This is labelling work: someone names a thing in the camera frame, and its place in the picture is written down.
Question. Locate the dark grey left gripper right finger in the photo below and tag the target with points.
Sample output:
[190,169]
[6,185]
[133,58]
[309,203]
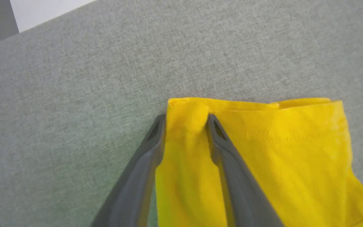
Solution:
[241,186]

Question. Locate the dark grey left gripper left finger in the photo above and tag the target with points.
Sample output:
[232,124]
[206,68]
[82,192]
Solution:
[137,176]

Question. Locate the yellow garment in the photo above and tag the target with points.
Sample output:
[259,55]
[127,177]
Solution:
[288,164]

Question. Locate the grey fabric sofa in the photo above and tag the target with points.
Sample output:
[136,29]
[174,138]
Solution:
[74,94]

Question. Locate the white box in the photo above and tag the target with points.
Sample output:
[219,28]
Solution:
[43,12]

